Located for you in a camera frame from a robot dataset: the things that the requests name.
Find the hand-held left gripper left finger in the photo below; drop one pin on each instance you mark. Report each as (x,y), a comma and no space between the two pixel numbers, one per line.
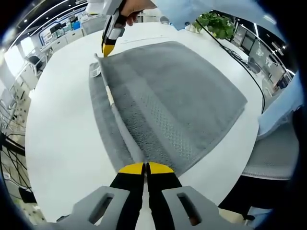
(96,210)

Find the grey towel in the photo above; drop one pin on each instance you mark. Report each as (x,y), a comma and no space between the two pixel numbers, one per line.
(180,95)

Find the green potted plant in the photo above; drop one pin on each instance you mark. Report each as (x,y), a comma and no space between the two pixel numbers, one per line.
(218,24)

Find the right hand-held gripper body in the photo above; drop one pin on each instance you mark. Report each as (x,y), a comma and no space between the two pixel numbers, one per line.
(103,6)

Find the row of white cabinets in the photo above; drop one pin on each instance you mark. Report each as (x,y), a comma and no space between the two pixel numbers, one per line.
(60,40)

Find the person's light blue shirt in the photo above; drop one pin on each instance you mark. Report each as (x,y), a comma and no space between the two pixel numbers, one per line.
(280,110)

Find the white table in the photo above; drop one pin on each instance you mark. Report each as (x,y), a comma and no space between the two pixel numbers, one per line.
(62,119)

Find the dark-backed office chair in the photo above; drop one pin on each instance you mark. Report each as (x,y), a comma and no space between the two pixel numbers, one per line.
(36,62)

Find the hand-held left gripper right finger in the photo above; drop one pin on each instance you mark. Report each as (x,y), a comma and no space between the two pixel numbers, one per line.
(187,208)

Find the grey mesh office chair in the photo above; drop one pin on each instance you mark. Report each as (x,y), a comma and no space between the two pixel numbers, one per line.
(271,158)

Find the person's dark trousers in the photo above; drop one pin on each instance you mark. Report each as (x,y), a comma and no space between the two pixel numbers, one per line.
(251,196)

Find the person's right hand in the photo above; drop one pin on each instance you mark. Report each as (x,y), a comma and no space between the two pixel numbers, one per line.
(136,9)

